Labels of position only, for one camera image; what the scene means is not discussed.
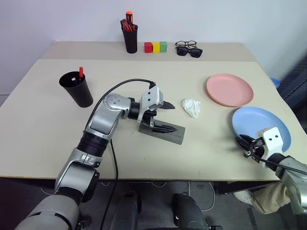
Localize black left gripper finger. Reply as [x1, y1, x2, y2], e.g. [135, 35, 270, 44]
[151, 121, 179, 134]
[163, 100, 176, 111]

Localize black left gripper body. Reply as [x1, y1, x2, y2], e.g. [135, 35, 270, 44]
[139, 109, 159, 129]

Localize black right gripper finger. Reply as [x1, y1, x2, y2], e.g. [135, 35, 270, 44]
[239, 134, 257, 145]
[235, 136, 251, 151]

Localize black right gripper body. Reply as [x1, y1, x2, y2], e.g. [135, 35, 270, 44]
[242, 139, 265, 161]

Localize grey glasses case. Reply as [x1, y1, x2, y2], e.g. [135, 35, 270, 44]
[138, 122, 186, 145]

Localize blue plate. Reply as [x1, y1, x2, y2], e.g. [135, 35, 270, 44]
[231, 106, 292, 154]

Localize crumpled white tissue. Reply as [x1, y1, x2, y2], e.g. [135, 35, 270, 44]
[181, 98, 201, 119]

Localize black table crossbar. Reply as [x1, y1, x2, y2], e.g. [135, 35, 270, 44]
[214, 181, 282, 195]

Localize white shoe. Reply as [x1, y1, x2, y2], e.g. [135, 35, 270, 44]
[233, 190, 255, 207]

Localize pink plate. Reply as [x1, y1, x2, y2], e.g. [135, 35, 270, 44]
[206, 73, 254, 107]

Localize khaki trouser leg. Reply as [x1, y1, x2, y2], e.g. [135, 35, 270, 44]
[250, 182, 292, 215]

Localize black sunglasses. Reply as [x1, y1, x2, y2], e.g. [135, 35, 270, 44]
[176, 46, 203, 58]

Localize brown tortoiseshell glasses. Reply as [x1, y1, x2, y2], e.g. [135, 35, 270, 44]
[175, 40, 198, 49]

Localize wide black plastic cup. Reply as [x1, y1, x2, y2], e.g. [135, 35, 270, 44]
[59, 70, 94, 108]

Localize dark ribbed object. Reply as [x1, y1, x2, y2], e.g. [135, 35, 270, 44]
[278, 57, 307, 109]

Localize tall black tool holder cup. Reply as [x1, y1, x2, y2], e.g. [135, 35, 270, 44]
[122, 25, 139, 54]

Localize dark rounded shape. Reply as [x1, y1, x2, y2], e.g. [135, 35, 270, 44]
[171, 193, 210, 230]
[111, 190, 142, 230]

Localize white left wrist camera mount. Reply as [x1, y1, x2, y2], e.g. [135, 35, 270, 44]
[137, 86, 165, 123]

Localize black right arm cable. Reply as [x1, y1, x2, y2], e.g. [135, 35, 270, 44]
[249, 143, 307, 176]

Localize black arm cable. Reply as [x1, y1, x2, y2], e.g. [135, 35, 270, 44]
[249, 143, 307, 176]
[90, 78, 156, 230]

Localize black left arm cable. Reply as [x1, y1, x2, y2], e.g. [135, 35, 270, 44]
[90, 78, 156, 230]

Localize white floor cable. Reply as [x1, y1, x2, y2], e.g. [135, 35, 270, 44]
[188, 182, 215, 211]

